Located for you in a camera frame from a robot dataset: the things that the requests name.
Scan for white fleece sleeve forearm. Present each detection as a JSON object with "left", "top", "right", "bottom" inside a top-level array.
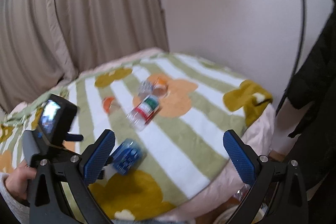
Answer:
[{"left": 1, "top": 172, "right": 30, "bottom": 223}]

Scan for red green label clear cup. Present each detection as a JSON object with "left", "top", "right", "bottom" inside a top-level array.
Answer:
[{"left": 126, "top": 95, "right": 160, "bottom": 131}]

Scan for blue white label clear cup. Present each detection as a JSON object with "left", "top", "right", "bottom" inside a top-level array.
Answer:
[{"left": 138, "top": 80, "right": 154, "bottom": 100}]

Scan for person's left hand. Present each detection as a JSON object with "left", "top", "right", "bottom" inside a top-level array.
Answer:
[{"left": 5, "top": 160, "right": 37, "bottom": 202}]

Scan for pink duvet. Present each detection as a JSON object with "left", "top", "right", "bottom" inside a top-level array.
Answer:
[{"left": 4, "top": 47, "right": 276, "bottom": 224}]

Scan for black jacket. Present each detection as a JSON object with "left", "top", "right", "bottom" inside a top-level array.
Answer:
[{"left": 285, "top": 11, "right": 335, "bottom": 190}]

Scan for black clothes rack pole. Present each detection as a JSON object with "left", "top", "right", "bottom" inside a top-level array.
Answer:
[{"left": 276, "top": 0, "right": 307, "bottom": 115}]

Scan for green striped flower blanket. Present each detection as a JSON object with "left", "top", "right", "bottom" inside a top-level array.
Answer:
[{"left": 0, "top": 52, "right": 274, "bottom": 224}]

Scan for beige curtain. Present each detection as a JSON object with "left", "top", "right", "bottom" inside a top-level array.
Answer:
[{"left": 1, "top": 0, "right": 169, "bottom": 113}]

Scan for black action camera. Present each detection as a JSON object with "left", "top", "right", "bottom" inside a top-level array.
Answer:
[{"left": 37, "top": 94, "right": 78, "bottom": 146}]

